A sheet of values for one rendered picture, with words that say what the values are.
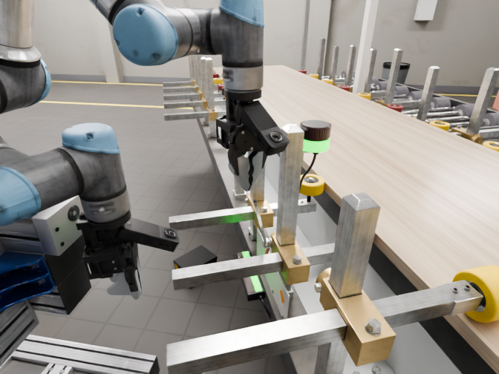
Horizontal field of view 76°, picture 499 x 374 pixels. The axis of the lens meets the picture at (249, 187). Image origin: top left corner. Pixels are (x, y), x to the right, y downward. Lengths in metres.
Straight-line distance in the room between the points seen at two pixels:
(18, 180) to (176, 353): 0.29
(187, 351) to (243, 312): 1.30
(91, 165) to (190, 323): 1.30
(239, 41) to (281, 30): 6.48
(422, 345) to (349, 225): 0.39
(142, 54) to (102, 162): 0.17
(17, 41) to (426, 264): 0.92
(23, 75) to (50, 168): 0.38
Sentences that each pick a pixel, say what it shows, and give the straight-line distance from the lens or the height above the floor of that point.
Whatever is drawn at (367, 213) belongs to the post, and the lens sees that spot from 0.42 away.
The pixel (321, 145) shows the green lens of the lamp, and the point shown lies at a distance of 0.63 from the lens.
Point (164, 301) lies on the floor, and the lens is 1.84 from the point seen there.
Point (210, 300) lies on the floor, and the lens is 1.80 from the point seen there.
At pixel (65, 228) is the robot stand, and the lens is 0.76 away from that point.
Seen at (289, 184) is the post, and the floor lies 1.03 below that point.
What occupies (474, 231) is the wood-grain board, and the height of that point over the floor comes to 0.90.
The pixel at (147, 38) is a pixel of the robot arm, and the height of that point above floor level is 1.30.
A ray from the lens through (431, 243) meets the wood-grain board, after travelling 0.80.
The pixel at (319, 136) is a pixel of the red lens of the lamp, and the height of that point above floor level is 1.13.
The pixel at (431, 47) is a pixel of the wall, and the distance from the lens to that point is 7.40.
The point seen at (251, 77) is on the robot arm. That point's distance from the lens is 0.59.
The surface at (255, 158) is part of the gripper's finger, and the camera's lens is 0.66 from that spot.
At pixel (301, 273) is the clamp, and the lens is 0.71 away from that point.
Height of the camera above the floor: 1.33
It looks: 28 degrees down
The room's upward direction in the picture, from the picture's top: straight up
